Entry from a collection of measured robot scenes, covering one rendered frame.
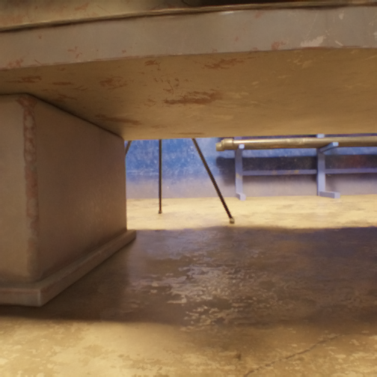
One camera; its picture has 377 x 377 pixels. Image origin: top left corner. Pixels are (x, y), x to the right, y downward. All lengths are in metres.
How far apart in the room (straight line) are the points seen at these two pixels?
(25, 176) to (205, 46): 0.40
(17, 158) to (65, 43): 0.24
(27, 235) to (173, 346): 0.35
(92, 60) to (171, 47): 0.12
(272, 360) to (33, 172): 0.51
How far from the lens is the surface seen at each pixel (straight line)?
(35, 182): 0.63
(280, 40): 0.47
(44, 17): 0.77
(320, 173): 3.90
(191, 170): 3.83
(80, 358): 0.45
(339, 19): 0.50
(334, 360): 0.45
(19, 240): 0.64
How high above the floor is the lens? 0.22
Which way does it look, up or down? 2 degrees down
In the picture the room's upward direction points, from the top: 1 degrees counter-clockwise
